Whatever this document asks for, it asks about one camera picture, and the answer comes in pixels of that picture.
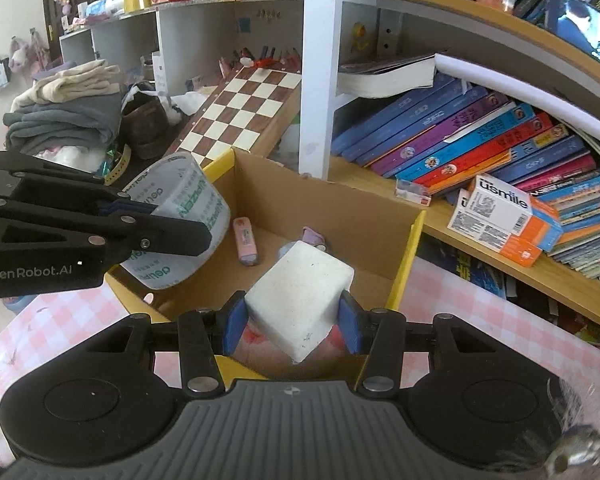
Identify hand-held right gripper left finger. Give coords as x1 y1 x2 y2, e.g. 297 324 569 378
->
87 290 251 401

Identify book with photo cover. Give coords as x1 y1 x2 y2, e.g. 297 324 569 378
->
545 0 600 77

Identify pink cartoon desk mat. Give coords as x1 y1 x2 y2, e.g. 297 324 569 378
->
0 255 600 461

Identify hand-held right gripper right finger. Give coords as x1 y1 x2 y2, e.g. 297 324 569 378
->
337 291 501 401

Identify pink rectangular case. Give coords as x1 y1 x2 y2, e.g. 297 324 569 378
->
232 216 259 267

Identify fluffy charm with metal bell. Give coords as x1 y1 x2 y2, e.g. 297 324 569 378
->
545 375 600 480

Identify white tube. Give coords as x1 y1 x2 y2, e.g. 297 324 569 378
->
434 54 600 144

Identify crumpled white tissue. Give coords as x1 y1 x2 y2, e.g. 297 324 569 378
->
170 91 216 121

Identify brown bag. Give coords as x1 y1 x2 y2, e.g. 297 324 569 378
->
121 91 171 161

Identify small card box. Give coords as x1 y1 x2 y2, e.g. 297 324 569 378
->
394 179 432 206

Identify clear tape roll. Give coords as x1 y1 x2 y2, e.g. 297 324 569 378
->
120 151 231 291

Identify yellow cardboard box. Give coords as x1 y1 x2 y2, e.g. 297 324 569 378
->
102 147 427 396

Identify white bookshelf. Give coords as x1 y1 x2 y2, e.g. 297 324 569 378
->
57 0 600 322

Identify wooden chessboard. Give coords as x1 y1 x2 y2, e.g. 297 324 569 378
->
164 65 303 168

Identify thick black paperback book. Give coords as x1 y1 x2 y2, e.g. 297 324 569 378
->
337 52 438 100

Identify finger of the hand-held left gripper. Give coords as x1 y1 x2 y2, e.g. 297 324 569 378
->
0 152 131 206
0 199 211 261

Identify beige folded clothes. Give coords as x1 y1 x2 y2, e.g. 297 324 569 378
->
10 59 126 111

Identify blue toy camera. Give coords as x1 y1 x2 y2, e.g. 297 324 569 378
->
279 226 327 261

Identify orange white carton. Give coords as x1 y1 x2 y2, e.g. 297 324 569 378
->
447 189 544 267
462 175 564 252

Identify yellow-green strap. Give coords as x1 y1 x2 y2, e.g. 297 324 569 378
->
104 142 134 186

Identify grey folded clothes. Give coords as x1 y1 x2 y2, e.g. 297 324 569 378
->
2 92 126 157

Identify row of colourful books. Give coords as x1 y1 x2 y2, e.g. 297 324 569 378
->
330 72 600 292

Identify row of chess pieces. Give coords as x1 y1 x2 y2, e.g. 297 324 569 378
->
220 45 302 69

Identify white foam cube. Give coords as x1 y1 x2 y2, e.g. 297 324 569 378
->
244 240 355 365

